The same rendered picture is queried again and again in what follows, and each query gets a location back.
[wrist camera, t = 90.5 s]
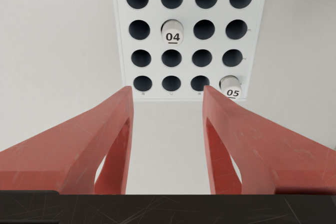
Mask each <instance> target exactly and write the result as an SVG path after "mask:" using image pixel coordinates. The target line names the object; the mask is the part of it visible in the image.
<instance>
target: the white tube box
mask: <svg viewBox="0 0 336 224"><path fill-rule="evenodd" d="M264 4H265V0H113V6H114V15H115V24H116V33H117V42H118V51H119V60H120V68H121V77H122V86H123V87H124V86H132V95H133V101H203V95H204V86H205V85H210V86H212V87H214V88H215V89H216V90H218V91H219V92H221V93H222V90H221V81H220V80H221V79H222V78H223V77H225V76H228V75H232V76H235V77H236V78H237V79H238V81H239V83H240V86H241V89H242V95H241V97H240V98H239V99H237V100H235V101H246V97H247V94H248V88H249V83H250V78H251V73H252V67H253V62H254V57H255V51H256V46H257V41H258V36H259V30H260V25H261V20H262V15H263V9H264ZM170 19H173V20H176V21H178V22H180V23H181V25H182V27H183V33H184V38H183V42H182V43H181V44H180V45H179V46H177V47H169V46H167V45H166V44H164V42H163V40H162V29H163V25H164V22H165V21H167V20H170Z"/></svg>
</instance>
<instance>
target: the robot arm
mask: <svg viewBox="0 0 336 224"><path fill-rule="evenodd" d="M202 122H203V136H204V148H205V156H206V164H207V171H208V179H209V187H210V195H126V187H127V180H128V172H129V164H130V157H131V149H132V137H133V123H134V102H133V90H132V86H124V87H123V88H122V89H120V90H119V91H117V92H116V93H114V94H113V95H112V96H110V97H109V98H107V99H106V100H104V101H103V102H102V103H100V104H99V105H97V106H96V107H94V108H92V109H90V110H88V111H86V112H83V113H81V114H79V115H77V116H75V117H73V118H71V119H68V120H66V121H64V122H62V123H60V124H58V125H56V126H54V127H51V128H49V129H47V130H45V131H43V132H41V133H39V134H37V135H35V136H32V137H30V138H28V139H26V140H24V141H22V142H20V143H18V144H15V145H13V146H11V147H9V148H7V149H5V150H3V151H1V152H0V224H336V151H335V150H333V149H331V148H329V147H326V146H324V145H322V144H320V143H318V142H316V141H314V140H311V139H309V138H307V137H305V136H303V135H301V134H299V133H297V132H294V131H292V130H290V129H288V128H286V127H284V126H282V125H279V124H277V123H275V122H273V121H271V120H269V119H267V118H265V117H262V116H260V115H258V114H256V113H254V112H251V111H249V110H247V109H245V108H243V107H241V106H240V105H238V104H237V103H235V102H234V101H232V100H231V99H229V98H228V97H227V96H225V95H224V94H222V93H221V92H219V91H218V90H216V89H215V88H214V87H212V86H210V85H205V86H204V90H203V102H202ZM230 155H231V157H232V159H233V160H234V162H235V164H236V165H237V167H238V169H239V171H240V175H241V181H240V179H239V177H238V175H237V173H236V171H235V169H234V166H233V163H232V160H231V157H230ZM105 156H106V157H105ZM104 158H105V161H104V164H103V167H102V169H101V172H100V174H99V176H98V178H97V180H96V182H95V177H96V172H97V169H98V168H99V166H100V164H101V163H102V161H103V159H104Z"/></svg>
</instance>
